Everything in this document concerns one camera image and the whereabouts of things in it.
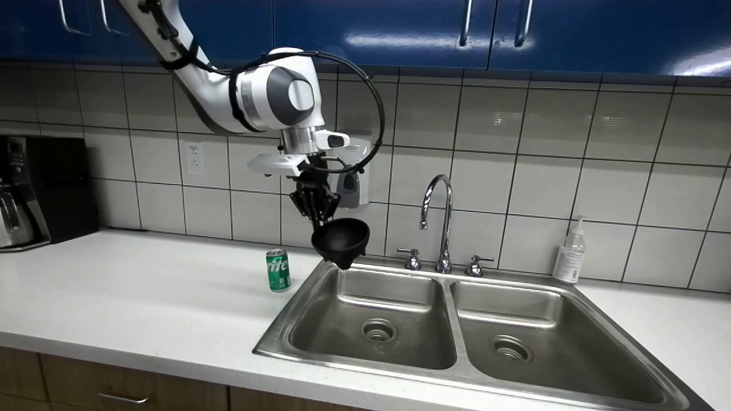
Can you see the black bowl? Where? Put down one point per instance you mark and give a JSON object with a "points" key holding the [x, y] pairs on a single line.
{"points": [[342, 241]]}

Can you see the clear pump soap bottle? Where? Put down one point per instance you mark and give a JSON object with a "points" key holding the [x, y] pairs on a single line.
{"points": [[569, 253]]}

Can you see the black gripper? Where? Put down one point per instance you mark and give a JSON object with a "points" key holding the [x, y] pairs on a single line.
{"points": [[313, 195]]}

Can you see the blue upper cabinets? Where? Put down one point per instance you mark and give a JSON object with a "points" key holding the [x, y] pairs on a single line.
{"points": [[569, 37]]}

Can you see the faucet handle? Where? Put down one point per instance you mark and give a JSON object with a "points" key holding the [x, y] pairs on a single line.
{"points": [[475, 265], [412, 259]]}

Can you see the white wall power outlet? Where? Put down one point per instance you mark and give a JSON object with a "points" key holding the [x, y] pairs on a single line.
{"points": [[192, 158]]}

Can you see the right faucet handle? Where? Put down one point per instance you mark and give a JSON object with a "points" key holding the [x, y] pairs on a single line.
{"points": [[475, 265]]}

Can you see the left faucet handle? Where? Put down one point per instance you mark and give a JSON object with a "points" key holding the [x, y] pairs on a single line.
{"points": [[412, 259]]}

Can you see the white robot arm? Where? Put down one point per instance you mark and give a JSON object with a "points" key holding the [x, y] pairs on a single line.
{"points": [[275, 93]]}

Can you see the black coffee maker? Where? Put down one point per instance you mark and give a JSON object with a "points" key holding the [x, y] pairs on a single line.
{"points": [[52, 181]]}

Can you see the chrome gooseneck faucet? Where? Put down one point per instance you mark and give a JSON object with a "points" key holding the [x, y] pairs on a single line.
{"points": [[441, 261]]}

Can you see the right silver cabinet handle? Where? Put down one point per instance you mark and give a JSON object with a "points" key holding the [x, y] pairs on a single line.
{"points": [[524, 23]]}

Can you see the green soda can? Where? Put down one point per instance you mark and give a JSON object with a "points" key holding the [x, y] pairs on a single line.
{"points": [[277, 267]]}

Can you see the wooden lower cabinet drawer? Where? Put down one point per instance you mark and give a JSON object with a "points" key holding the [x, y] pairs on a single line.
{"points": [[77, 383]]}

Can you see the stainless steel double sink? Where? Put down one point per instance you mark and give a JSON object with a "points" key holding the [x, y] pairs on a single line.
{"points": [[499, 333]]}

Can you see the left silver cabinet handle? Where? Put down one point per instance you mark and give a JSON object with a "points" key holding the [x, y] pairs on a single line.
{"points": [[467, 20]]}

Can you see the silver drawer handle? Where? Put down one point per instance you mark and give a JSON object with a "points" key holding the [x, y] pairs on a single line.
{"points": [[126, 397]]}

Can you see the white wall soap dispenser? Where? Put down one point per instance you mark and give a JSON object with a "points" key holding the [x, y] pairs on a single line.
{"points": [[353, 188]]}

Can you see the silver cabinet handle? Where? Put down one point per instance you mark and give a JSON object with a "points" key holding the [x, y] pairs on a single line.
{"points": [[467, 20], [524, 23]]}

